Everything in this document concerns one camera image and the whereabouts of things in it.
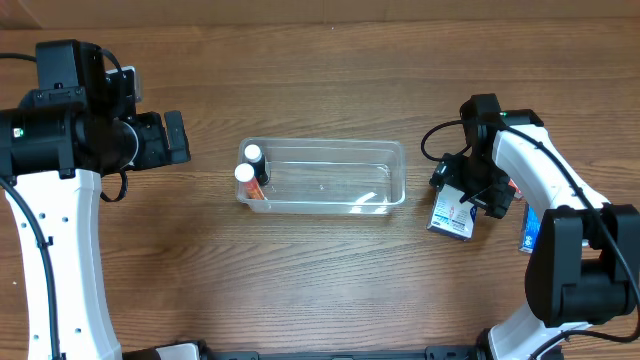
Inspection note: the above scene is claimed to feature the orange tube with white cap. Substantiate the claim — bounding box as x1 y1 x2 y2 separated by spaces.
234 163 265 200

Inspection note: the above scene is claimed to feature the dark bottle with white cap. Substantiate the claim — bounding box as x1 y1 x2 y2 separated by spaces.
244 144 270 186

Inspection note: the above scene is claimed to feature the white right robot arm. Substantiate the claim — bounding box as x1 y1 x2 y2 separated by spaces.
430 94 639 359

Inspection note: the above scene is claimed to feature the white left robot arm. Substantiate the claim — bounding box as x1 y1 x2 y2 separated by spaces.
1 40 190 359

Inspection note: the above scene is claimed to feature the clear plastic container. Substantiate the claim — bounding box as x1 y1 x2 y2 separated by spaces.
236 137 406 216

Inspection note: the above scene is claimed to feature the small red and white item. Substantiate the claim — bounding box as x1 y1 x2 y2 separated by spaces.
509 180 523 200

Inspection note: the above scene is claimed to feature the white and blue box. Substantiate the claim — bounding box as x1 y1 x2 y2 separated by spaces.
426 185 477 241

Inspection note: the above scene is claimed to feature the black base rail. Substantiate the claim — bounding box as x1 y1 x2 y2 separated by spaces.
204 345 493 360

